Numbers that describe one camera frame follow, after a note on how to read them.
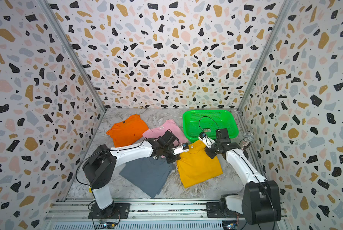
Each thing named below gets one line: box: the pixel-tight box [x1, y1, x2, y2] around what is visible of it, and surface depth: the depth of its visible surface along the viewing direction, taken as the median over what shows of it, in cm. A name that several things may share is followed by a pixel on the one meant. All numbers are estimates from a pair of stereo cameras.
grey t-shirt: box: [118, 156, 176, 199], surface depth 85 cm
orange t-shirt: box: [106, 114, 149, 148], surface depth 109 cm
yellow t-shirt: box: [176, 139, 224, 189], surface depth 89 cm
